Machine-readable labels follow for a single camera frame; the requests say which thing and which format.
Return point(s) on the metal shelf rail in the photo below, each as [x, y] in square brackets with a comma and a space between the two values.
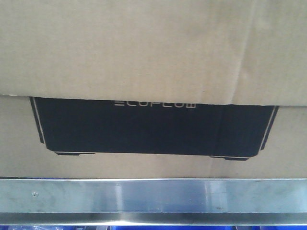
[153, 201]

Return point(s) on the brown EcoFlow cardboard box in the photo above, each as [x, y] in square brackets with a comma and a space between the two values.
[178, 51]

